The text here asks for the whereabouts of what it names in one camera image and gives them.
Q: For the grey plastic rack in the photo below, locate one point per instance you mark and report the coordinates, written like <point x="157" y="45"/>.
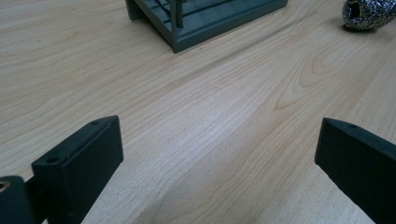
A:
<point x="205" y="21"/>

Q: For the silver speckled hollow ornament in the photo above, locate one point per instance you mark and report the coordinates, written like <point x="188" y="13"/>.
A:
<point x="369" y="14"/>

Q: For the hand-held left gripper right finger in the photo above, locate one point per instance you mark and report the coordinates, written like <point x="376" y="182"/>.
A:
<point x="358" y="165"/>

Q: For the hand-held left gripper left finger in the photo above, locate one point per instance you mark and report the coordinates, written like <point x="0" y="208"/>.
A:
<point x="77" y="168"/>

